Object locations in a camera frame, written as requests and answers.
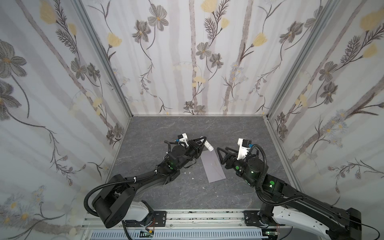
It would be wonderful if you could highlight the white glue stick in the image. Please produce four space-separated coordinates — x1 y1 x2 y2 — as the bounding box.
204 140 214 152

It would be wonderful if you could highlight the grey paper envelope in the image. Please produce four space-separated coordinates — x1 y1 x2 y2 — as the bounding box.
201 151 226 183

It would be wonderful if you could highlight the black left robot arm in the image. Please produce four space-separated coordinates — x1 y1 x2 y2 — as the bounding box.
84 137 208 229

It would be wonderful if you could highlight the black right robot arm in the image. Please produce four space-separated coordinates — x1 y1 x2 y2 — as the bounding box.
217 145 362 240

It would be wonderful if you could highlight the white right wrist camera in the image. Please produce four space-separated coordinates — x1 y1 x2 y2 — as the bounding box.
237 138 252 160

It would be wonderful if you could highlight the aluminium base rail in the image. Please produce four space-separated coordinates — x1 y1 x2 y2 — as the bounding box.
79 208 334 232

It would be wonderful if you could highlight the white slotted cable duct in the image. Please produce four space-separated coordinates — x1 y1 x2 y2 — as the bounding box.
89 229 268 240

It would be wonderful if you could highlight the black corrugated cable conduit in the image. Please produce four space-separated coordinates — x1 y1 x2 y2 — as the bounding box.
83 170 157 240

